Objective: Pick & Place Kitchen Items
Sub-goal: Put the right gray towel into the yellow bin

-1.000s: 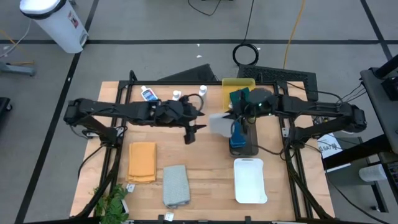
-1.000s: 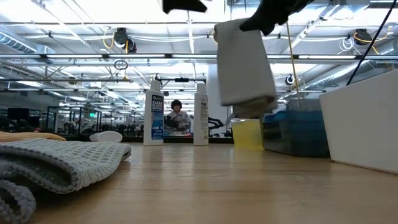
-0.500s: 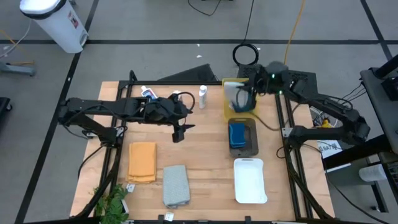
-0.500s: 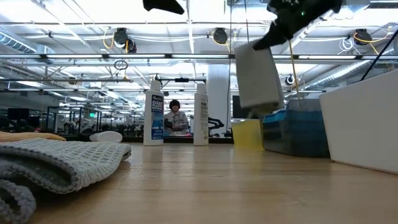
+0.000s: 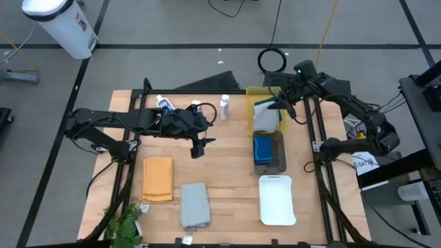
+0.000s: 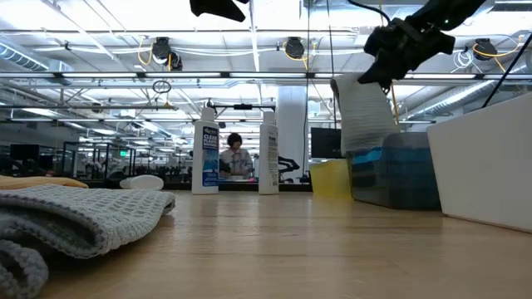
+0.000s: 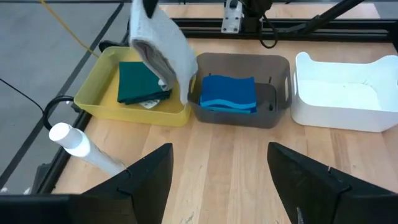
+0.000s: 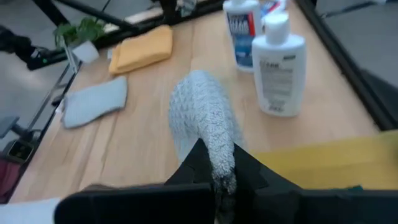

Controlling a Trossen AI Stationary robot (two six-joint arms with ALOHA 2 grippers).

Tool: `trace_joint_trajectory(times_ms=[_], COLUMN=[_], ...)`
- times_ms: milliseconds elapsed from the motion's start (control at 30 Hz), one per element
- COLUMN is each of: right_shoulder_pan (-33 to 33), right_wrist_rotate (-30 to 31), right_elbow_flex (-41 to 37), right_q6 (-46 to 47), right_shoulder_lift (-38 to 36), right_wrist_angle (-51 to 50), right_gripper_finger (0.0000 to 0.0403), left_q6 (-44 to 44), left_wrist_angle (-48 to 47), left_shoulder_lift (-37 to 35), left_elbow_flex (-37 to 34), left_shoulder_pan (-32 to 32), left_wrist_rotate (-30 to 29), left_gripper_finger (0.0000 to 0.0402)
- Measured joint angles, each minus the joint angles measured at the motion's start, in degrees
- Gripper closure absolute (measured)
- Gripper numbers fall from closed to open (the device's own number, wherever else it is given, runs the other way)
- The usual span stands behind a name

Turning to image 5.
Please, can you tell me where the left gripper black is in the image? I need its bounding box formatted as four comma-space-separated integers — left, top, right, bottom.
158, 109, 217, 159

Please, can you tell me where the orange cloth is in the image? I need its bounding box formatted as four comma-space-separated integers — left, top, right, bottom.
139, 156, 174, 205

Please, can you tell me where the black hanging coiled cable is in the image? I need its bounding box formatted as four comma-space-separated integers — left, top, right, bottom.
257, 0, 288, 74

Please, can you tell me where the grey waffle towel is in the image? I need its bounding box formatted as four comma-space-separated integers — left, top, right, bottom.
179, 182, 212, 232
253, 99, 280, 134

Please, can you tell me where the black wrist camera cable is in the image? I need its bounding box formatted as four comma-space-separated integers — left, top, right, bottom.
192, 102, 218, 125

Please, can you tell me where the grey cart top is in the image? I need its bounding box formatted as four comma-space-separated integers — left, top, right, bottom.
398, 74, 441, 172

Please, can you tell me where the grey cylinder roll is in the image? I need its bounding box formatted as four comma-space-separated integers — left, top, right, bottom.
397, 181, 430, 203

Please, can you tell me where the grey stand foot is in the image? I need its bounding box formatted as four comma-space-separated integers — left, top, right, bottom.
0, 68, 41, 85

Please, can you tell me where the black arm base cable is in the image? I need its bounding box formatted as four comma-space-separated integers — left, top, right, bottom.
85, 160, 118, 200

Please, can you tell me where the black metal beam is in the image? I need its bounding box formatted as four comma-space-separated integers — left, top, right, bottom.
358, 149, 441, 189

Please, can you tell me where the black aluminium table frame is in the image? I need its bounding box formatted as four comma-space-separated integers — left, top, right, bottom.
79, 77, 371, 248

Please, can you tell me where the white paper sign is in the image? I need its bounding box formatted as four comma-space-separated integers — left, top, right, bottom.
351, 151, 380, 177

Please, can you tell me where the yellow plastic bin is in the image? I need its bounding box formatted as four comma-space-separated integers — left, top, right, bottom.
245, 85, 287, 138

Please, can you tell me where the black box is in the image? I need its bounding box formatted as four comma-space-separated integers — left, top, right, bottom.
422, 85, 441, 112

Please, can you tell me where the black pole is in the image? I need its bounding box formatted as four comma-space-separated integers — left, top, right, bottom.
413, 60, 441, 87

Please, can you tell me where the black flat panel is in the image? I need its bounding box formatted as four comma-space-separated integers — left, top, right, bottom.
174, 70, 243, 91

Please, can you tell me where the yellow hanging cable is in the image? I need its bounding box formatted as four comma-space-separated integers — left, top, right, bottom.
313, 0, 340, 70

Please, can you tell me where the white trash can black lid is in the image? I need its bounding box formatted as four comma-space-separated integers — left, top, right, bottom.
21, 0, 99, 60

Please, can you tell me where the dark smoky plastic bin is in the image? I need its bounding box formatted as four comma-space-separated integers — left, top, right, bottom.
252, 130, 287, 176

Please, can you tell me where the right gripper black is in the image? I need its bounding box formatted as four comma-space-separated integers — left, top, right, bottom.
267, 77, 306, 120

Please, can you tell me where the green leafy plant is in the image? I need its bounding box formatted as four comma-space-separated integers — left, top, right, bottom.
102, 203, 143, 248

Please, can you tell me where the white plastic bin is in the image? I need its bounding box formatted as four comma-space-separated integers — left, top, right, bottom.
258, 174, 298, 227

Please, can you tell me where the black floor cable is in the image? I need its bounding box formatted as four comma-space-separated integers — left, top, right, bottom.
207, 0, 247, 18

